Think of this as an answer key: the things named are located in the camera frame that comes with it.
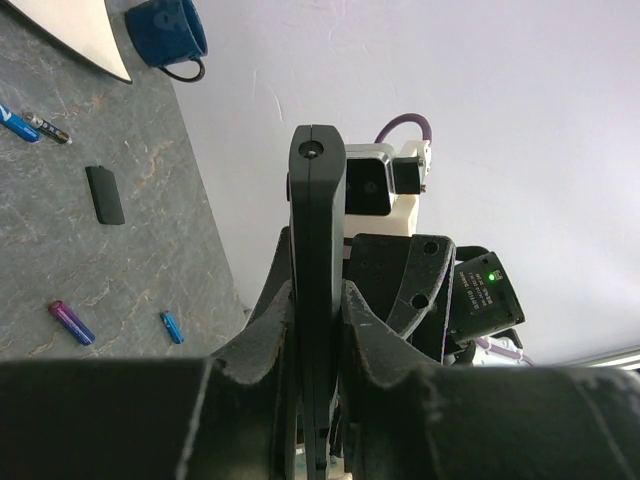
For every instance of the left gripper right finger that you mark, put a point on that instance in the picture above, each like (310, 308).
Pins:
(408, 417)

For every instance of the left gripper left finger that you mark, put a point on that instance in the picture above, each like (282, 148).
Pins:
(229, 415)

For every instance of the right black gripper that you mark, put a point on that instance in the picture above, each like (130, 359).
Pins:
(406, 281)

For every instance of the black remote battery cover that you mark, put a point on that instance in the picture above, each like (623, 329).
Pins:
(105, 196)

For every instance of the light blue battery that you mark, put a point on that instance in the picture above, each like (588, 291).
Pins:
(172, 327)

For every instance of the purple battery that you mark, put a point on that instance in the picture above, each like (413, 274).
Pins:
(72, 323)

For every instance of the navy blue mug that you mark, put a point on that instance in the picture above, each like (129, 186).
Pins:
(168, 32)

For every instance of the black battery near blue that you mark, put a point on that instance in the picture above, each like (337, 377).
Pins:
(47, 128)

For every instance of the white square plate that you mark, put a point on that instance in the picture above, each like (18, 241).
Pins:
(83, 26)

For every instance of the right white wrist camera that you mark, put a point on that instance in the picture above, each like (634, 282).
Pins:
(383, 187)

